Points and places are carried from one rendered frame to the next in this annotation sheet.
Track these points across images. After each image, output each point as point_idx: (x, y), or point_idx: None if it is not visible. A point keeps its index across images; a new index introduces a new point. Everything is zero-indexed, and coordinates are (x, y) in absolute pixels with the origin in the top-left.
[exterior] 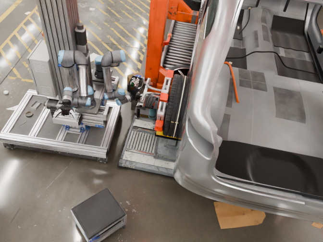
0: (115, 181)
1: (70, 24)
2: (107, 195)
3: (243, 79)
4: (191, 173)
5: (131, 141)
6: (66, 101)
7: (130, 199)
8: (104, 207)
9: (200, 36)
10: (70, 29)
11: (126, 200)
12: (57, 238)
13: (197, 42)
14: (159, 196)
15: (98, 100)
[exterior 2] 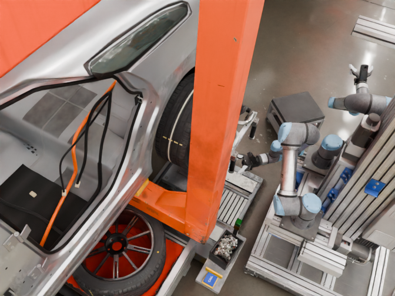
0: (268, 165)
1: (390, 103)
2: (288, 117)
3: (79, 104)
4: None
5: (238, 207)
6: (364, 64)
7: (254, 142)
8: (292, 108)
9: (173, 50)
10: (388, 104)
11: (260, 143)
12: (330, 130)
13: (162, 84)
14: None
15: (308, 164)
